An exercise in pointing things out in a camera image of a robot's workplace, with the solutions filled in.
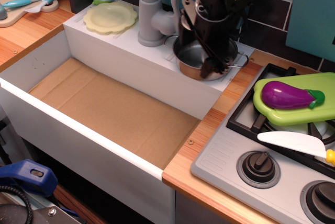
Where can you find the green plastic cutting board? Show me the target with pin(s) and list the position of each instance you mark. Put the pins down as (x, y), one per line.
(320, 81)

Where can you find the white toy knife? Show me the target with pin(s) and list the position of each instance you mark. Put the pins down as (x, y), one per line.
(298, 142)

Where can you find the black left stove knob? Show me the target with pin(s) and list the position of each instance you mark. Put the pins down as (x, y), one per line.
(258, 169)

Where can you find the black stove knob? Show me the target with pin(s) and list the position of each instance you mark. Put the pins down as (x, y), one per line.
(317, 201)
(258, 169)

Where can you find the brown cardboard sheet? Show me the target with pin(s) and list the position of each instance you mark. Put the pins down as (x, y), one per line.
(139, 123)

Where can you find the grey toy stove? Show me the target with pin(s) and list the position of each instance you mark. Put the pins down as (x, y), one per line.
(216, 164)

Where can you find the small stainless steel pot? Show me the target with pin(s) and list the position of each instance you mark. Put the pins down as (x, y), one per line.
(189, 61)

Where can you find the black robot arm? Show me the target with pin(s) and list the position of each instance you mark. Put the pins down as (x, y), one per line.
(205, 49)

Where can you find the white toy sink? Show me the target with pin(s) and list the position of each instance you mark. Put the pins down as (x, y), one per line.
(125, 176)

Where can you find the blue clamp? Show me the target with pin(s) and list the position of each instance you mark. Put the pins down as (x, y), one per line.
(30, 176)

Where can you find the blue handled spoon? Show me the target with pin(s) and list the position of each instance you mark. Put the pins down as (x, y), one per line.
(18, 3)

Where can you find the purple toy eggplant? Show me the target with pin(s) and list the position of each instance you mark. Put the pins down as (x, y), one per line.
(278, 95)

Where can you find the pale yellow plastic plate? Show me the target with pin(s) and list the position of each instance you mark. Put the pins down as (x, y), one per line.
(109, 18)

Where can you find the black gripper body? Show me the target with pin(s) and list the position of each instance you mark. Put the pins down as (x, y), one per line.
(210, 33)

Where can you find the black stove grate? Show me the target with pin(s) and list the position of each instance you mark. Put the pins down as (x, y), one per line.
(248, 121)

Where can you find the black right stove knob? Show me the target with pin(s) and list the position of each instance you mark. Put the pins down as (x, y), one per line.
(317, 201)

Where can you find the grey toy faucet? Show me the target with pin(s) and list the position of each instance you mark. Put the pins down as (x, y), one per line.
(155, 23)

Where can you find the teal box at right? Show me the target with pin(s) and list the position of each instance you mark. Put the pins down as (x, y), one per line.
(311, 27)

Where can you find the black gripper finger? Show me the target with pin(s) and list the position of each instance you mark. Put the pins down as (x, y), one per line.
(212, 69)
(187, 38)

